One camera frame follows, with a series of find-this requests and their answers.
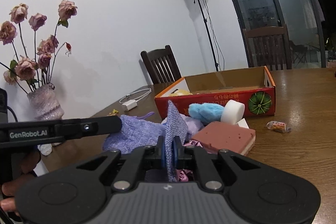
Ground dark wooden chair by door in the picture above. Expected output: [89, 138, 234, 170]
[243, 24, 292, 71]

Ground yellow white hamster plush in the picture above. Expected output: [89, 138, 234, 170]
[169, 89, 192, 97]

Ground blue fluffy monster plush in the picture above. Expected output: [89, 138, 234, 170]
[188, 103, 224, 124]

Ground red orange cardboard box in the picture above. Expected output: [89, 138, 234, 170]
[155, 67, 276, 118]

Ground yellow pink small candies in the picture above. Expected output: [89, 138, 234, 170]
[108, 109, 119, 116]

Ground light purple plush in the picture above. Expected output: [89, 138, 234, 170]
[160, 113, 205, 140]

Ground vase with dried pink roses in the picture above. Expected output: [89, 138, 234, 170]
[1, 0, 77, 121]

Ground person left hand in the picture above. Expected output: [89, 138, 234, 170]
[0, 150, 42, 217]

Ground purple woven cloth pouch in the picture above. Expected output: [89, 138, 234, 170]
[102, 101, 188, 182]

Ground small candy wrapper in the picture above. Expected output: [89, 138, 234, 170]
[266, 121, 291, 133]

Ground white charger with cable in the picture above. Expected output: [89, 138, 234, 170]
[119, 88, 152, 111]

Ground dark wooden chair by wall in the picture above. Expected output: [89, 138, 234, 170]
[141, 45, 182, 84]

